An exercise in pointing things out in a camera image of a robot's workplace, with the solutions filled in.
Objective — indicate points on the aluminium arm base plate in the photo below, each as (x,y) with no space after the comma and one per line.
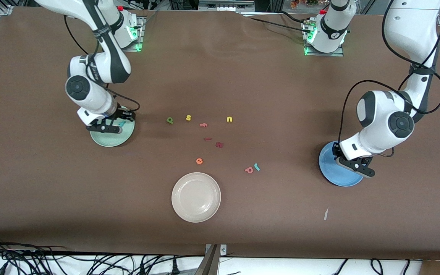
(323,54)
(138,47)

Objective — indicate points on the pink letter p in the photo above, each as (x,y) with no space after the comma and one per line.
(249,170)

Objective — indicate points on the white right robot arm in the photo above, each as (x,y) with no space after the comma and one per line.
(109,65)

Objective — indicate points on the dark red letter k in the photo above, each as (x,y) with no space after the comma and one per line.
(219,144)

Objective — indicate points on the grey metal frame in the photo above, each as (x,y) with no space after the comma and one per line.
(225,4)

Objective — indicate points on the blue plate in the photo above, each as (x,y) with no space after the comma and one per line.
(334,175)

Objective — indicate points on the brown table cover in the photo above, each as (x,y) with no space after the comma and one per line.
(266,88)

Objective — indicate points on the beige plate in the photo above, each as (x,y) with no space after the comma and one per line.
(196,197)

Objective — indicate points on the small metal bracket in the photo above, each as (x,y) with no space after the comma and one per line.
(223,250)

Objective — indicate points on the pale green plate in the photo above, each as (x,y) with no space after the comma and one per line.
(126,136)

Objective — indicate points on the green letter a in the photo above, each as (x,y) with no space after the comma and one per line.
(170,120)

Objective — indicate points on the colourful small objects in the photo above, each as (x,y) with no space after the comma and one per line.
(300,4)

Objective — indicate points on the white paper scrap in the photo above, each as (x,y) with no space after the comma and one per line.
(325,214)

